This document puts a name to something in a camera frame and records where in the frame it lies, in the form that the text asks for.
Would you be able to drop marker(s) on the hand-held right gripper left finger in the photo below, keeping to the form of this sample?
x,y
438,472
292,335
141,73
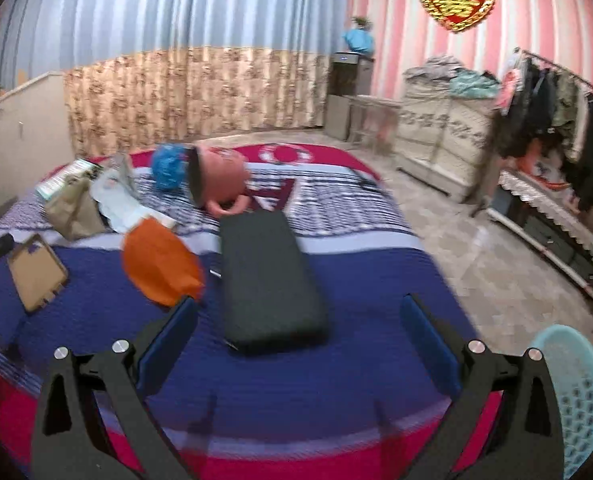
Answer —
x,y
169,342

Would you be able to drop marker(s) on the white face mask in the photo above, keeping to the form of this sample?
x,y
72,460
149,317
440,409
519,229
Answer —
x,y
121,205

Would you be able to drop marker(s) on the small potted plant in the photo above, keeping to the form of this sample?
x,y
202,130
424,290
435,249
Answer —
x,y
361,22

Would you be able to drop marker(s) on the teal plastic laundry basket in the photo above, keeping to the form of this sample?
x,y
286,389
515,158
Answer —
x,y
576,400

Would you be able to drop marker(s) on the blue and floral curtain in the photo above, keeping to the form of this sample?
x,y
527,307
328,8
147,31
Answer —
x,y
176,35

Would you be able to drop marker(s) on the grey water dispenser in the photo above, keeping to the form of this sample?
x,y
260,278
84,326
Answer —
x,y
341,100

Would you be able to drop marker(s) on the teal cardboard box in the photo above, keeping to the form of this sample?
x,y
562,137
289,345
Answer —
x,y
61,180

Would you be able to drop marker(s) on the brown phone case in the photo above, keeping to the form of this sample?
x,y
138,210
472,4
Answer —
x,y
36,272

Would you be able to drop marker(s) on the khaki cloth bag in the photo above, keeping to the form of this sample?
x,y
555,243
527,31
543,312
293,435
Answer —
x,y
74,210

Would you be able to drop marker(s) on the low cabinet with lace cloth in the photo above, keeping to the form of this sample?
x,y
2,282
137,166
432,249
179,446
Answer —
x,y
541,220

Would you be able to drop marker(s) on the row of hanging clothes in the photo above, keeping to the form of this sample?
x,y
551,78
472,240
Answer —
x,y
551,110

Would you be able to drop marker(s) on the pile of folded clothes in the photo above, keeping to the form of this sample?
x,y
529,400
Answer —
x,y
446,77

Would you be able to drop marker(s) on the white cabinet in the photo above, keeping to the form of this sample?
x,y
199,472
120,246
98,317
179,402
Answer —
x,y
21,140

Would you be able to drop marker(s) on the red heart wall decoration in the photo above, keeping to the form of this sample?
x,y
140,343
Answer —
x,y
456,0

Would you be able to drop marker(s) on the cloth covered cabinet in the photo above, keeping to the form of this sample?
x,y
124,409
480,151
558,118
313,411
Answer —
x,y
441,135

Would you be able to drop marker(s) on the orange cloth bag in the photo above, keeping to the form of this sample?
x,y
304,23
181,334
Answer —
x,y
164,262

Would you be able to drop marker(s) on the metal clothes rack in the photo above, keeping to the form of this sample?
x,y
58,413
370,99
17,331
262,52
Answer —
x,y
551,62

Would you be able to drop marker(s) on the black rectangular case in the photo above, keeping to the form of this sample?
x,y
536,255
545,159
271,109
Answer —
x,y
271,280

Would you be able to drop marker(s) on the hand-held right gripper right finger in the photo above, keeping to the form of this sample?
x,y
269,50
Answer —
x,y
429,347

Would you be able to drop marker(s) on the blue covered water bottle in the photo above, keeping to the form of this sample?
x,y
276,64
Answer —
x,y
359,41

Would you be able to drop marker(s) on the pink pot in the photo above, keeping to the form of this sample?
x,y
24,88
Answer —
x,y
221,177

